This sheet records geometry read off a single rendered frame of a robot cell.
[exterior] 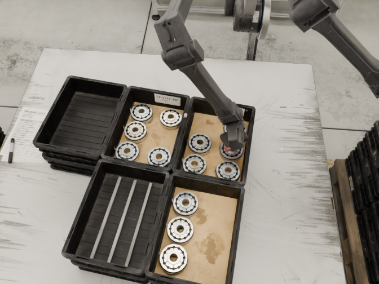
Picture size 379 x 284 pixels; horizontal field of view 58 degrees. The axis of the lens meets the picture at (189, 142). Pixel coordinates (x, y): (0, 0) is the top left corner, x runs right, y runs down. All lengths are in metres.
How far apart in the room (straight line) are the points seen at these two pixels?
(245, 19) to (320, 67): 1.70
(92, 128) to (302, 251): 1.07
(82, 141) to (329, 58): 2.37
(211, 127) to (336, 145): 1.36
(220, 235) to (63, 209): 0.71
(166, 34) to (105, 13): 2.63
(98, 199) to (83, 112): 0.46
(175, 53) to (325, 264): 1.05
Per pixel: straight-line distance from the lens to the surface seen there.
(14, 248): 1.66
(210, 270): 1.34
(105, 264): 1.27
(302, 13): 1.01
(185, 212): 1.37
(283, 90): 1.98
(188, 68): 1.04
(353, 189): 2.38
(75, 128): 1.67
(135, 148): 1.52
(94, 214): 1.45
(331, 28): 1.05
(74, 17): 3.64
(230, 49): 3.18
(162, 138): 1.57
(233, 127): 1.30
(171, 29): 0.99
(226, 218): 1.40
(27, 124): 1.94
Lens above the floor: 2.15
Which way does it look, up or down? 58 degrees down
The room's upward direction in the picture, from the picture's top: 1 degrees clockwise
